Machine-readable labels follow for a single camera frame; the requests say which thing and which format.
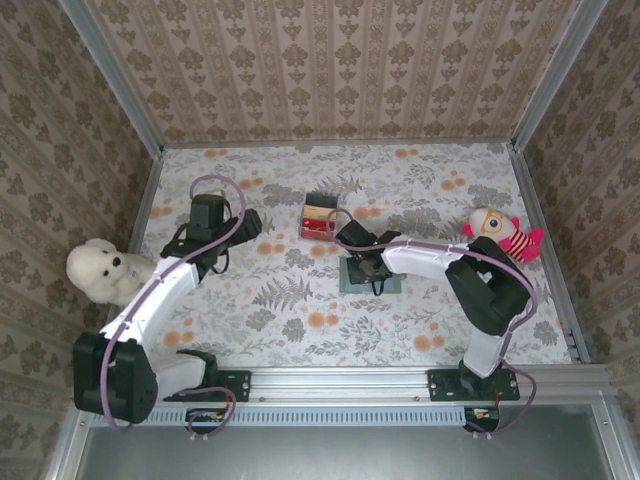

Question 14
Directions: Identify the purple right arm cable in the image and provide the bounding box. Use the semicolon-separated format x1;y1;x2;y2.
324;208;539;441

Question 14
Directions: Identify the white and pink fish plush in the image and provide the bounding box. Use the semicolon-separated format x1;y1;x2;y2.
460;205;546;265

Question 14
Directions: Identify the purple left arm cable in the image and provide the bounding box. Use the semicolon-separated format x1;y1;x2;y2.
102;174;246;444

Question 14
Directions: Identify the grey metal panel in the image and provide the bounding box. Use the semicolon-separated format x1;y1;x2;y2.
74;424;619;480

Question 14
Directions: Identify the red card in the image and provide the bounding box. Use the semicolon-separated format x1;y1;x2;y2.
300;217;335;240

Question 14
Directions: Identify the aluminium back rail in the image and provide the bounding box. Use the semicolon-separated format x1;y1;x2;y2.
162;141;514;150

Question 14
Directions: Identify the black connector box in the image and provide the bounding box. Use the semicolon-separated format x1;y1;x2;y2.
463;406;501;434
185;407;227;435

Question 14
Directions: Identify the floral table cover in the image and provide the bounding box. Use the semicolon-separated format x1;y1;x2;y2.
107;144;576;369

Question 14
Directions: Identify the white teddy bear plush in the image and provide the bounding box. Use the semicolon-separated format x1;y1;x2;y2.
66;238;157;307

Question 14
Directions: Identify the grey slotted cable duct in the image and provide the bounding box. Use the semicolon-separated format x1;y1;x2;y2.
92;405;464;427

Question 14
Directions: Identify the aluminium corner post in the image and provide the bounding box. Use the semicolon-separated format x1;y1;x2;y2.
512;0;609;151
59;0;166;154

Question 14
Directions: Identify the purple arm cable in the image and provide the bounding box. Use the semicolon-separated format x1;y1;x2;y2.
324;208;539;441
102;174;246;444

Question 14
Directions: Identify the aluminium front rail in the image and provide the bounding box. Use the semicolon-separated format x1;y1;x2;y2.
74;364;614;401

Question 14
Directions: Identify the aluminium side rail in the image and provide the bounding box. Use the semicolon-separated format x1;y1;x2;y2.
94;149;165;366
509;144;591;364

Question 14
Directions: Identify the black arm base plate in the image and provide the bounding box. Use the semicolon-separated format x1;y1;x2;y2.
162;368;252;403
428;368;521;403

